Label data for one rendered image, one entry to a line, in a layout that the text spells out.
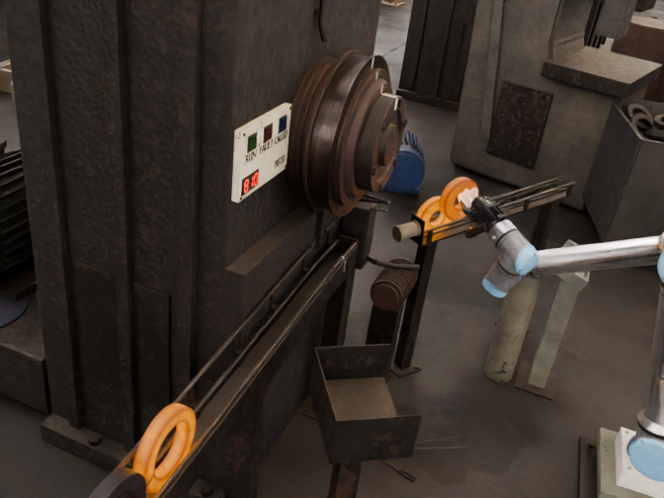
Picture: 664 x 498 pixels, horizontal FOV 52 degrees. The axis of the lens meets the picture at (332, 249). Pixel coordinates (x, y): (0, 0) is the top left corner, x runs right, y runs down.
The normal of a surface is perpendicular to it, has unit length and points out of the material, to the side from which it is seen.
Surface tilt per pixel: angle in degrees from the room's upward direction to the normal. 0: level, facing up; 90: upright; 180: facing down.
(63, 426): 0
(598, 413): 0
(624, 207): 90
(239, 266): 0
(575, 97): 90
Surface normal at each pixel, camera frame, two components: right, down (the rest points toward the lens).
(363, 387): 0.13, -0.81
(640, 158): -0.14, 0.48
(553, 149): -0.60, 0.34
